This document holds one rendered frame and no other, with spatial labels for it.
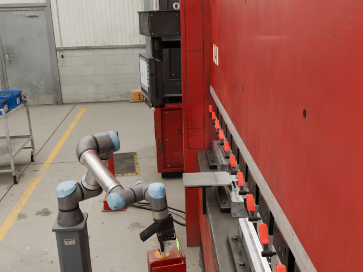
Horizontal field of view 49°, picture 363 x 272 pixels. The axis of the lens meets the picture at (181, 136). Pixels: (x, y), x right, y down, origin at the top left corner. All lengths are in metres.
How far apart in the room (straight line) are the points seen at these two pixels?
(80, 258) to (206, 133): 1.34
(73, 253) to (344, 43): 2.05
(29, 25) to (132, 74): 2.45
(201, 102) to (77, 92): 6.65
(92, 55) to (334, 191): 8.73
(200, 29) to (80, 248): 1.70
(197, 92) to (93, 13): 6.45
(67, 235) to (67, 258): 0.15
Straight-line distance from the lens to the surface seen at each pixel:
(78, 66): 9.38
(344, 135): 0.70
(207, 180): 2.27
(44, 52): 9.46
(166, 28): 3.13
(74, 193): 2.34
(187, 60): 2.98
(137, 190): 1.80
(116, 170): 5.17
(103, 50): 9.27
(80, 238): 2.42
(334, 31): 0.74
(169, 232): 1.83
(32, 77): 9.60
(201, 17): 2.97
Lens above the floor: 1.91
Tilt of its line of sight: 17 degrees down
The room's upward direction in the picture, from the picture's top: 2 degrees counter-clockwise
